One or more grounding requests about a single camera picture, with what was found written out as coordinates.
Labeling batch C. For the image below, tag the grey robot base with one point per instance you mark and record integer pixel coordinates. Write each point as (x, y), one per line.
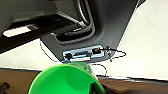
(110, 23)

